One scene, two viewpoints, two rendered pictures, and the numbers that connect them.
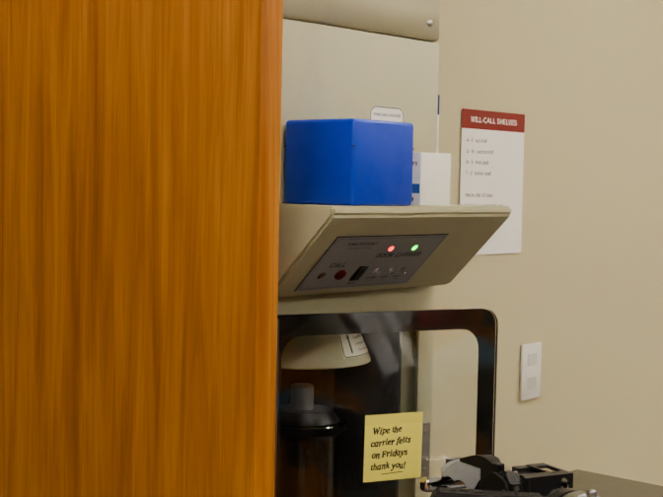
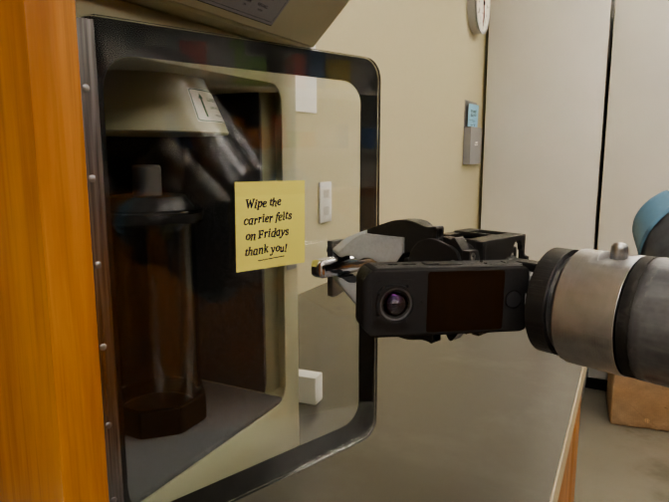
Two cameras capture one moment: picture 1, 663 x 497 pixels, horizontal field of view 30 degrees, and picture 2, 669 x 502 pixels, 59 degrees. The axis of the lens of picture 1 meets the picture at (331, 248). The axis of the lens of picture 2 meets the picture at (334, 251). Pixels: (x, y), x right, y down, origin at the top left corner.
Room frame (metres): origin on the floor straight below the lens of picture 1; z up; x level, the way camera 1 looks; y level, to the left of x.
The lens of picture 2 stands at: (0.88, 0.01, 1.30)
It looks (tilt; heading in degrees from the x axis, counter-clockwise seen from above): 9 degrees down; 345
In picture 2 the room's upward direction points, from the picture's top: straight up
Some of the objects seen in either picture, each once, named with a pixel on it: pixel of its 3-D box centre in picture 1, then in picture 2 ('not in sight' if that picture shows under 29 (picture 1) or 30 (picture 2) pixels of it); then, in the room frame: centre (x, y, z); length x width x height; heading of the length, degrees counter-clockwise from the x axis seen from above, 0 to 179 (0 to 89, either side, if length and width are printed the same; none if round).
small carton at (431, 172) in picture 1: (419, 178); not in sight; (1.44, -0.10, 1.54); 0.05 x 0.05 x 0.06; 42
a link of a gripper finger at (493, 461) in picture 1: (487, 477); (412, 248); (1.30, -0.17, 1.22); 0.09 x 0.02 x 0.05; 28
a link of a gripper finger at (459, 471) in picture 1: (478, 468); (386, 243); (1.35, -0.17, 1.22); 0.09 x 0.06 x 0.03; 28
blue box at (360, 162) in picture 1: (348, 163); not in sight; (1.34, -0.02, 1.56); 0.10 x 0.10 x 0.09; 48
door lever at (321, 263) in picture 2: (450, 477); (341, 260); (1.40, -0.14, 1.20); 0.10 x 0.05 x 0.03; 118
